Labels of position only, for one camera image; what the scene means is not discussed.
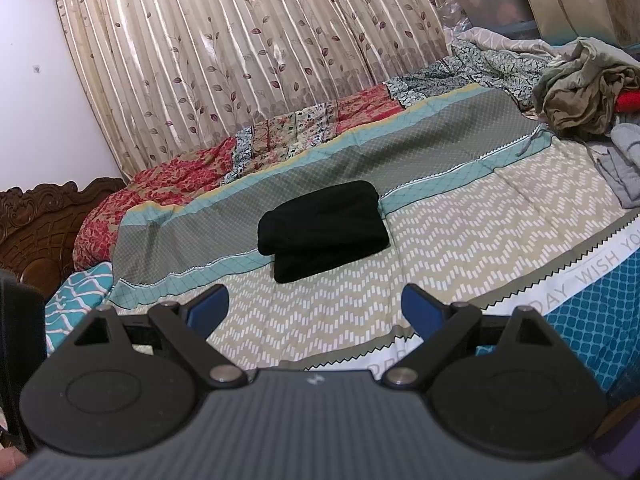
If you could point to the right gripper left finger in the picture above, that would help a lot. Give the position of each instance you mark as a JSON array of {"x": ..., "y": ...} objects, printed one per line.
[{"x": 164, "y": 348}]

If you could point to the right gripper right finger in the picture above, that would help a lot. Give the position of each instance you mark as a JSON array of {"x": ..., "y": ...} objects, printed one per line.
[{"x": 464, "y": 347}]

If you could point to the black pants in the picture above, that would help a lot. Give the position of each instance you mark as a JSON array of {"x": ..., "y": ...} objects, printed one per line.
[{"x": 322, "y": 230}]

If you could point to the teal white patterned pillow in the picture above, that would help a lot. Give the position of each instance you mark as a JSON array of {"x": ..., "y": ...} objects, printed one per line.
[{"x": 80, "y": 293}]

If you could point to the patterned teal beige bedsheet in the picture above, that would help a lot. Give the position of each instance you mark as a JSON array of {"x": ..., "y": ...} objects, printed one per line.
[{"x": 481, "y": 204}]

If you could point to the red floral quilt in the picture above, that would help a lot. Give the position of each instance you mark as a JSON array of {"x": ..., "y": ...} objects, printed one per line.
[{"x": 252, "y": 148}]

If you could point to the carved wooden headboard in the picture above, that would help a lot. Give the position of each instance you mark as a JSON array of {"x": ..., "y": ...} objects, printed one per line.
[{"x": 39, "y": 229}]

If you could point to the grey folded garment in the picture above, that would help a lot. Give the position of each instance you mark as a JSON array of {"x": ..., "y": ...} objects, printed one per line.
[{"x": 617, "y": 159}]

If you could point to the olive crumpled clothes pile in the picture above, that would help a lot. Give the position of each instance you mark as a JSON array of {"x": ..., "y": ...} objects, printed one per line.
[{"x": 577, "y": 94}]

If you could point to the black white floral blanket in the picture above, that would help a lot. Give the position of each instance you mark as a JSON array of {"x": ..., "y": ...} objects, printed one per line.
[{"x": 478, "y": 56}]

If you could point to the beige leaf print curtain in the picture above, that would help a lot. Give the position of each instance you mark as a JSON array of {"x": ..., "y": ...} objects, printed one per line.
[{"x": 166, "y": 77}]

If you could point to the red cloth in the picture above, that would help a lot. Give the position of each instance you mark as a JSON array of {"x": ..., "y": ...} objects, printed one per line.
[{"x": 628, "y": 102}]

